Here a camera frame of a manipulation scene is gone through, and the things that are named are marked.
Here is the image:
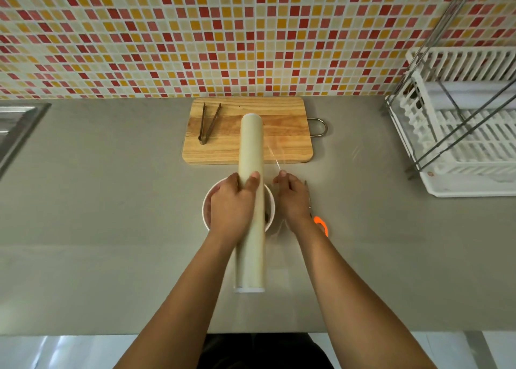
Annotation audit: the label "person's right hand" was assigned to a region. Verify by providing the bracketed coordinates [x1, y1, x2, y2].
[273, 170, 313, 235]

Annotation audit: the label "person's left hand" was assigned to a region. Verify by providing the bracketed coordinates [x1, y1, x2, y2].
[209, 171, 261, 241]

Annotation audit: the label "clear cling film sheet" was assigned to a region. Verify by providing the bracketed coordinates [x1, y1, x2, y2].
[264, 137, 295, 240]

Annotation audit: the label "cream cling film roll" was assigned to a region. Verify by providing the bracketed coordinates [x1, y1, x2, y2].
[233, 113, 267, 294]

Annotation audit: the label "person's right forearm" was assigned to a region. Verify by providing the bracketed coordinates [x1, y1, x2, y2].
[288, 220, 438, 369]

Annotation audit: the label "person's left forearm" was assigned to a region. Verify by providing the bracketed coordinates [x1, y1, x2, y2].
[114, 230, 247, 369]

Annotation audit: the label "white round bowl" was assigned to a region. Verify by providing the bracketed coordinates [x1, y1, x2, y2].
[202, 178, 276, 236]

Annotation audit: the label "wooden cutting board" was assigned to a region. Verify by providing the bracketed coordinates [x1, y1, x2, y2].
[182, 97, 328, 166]

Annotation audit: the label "bronze metal tongs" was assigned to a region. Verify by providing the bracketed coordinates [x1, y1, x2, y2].
[198, 102, 222, 145]

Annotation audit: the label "person's dark clothing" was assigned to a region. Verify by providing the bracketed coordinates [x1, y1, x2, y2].
[197, 332, 335, 369]

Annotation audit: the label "white plastic dish rack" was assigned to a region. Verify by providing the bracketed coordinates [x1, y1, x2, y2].
[385, 46, 516, 198]

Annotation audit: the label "stainless steel sink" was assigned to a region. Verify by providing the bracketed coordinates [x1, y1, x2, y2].
[0, 102, 52, 180]

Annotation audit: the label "orange handled scissors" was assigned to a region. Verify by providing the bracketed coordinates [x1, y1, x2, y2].
[304, 180, 329, 237]

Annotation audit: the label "metal wire rack frame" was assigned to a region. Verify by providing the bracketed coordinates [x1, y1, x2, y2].
[385, 0, 516, 180]

